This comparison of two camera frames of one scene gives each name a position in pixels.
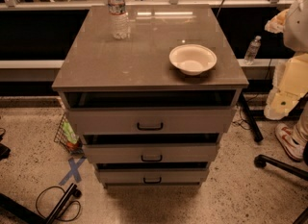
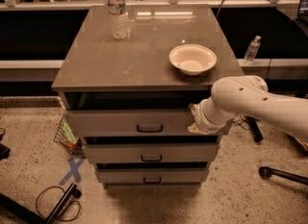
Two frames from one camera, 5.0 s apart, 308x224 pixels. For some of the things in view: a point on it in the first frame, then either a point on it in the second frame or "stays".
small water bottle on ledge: x=252 y=50 stays
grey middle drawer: x=151 y=153 stays
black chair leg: x=261 y=161 to x=266 y=172
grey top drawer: x=151 y=120 stays
